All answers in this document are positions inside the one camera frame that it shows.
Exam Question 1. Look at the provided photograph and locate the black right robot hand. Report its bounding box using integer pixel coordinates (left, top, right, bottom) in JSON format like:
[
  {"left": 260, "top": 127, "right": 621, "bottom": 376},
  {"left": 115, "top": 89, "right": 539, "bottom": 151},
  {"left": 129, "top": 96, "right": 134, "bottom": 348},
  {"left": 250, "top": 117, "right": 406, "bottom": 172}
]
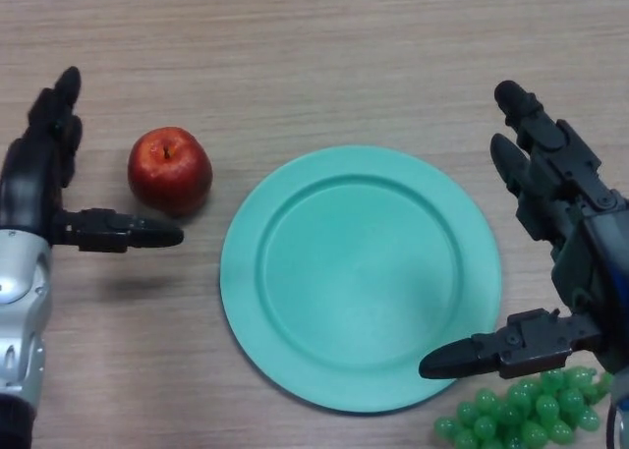
[{"left": 418, "top": 79, "right": 629, "bottom": 381}]

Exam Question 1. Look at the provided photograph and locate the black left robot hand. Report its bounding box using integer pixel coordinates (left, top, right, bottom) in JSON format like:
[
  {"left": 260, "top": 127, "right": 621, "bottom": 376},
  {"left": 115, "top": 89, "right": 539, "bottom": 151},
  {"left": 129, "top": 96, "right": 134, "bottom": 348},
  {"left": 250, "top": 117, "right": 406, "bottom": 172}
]
[{"left": 0, "top": 65, "right": 186, "bottom": 254}]

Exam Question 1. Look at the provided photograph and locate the red apple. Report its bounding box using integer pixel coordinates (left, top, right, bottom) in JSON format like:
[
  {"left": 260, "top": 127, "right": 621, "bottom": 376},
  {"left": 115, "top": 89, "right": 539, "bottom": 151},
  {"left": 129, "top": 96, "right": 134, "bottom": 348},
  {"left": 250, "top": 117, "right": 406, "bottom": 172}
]
[{"left": 127, "top": 126, "right": 214, "bottom": 218}]

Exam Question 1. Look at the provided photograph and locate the green round plate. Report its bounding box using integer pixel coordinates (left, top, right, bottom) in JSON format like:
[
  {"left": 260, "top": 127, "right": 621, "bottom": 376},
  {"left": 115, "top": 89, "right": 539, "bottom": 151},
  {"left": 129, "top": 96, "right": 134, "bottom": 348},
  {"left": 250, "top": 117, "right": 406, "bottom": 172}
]
[{"left": 219, "top": 144, "right": 502, "bottom": 416}]

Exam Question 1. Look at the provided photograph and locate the green grape bunch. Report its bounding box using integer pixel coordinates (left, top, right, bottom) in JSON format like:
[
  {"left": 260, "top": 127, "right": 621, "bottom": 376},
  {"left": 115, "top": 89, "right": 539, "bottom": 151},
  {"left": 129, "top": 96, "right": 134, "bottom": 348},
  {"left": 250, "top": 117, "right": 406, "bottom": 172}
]
[{"left": 433, "top": 365, "right": 614, "bottom": 449}]

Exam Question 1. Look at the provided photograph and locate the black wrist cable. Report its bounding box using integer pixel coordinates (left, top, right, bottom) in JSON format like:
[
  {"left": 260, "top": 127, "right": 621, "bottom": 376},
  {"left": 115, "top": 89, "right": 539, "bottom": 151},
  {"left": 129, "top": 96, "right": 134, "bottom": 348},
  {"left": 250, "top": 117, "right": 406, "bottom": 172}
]
[{"left": 605, "top": 394, "right": 618, "bottom": 449}]

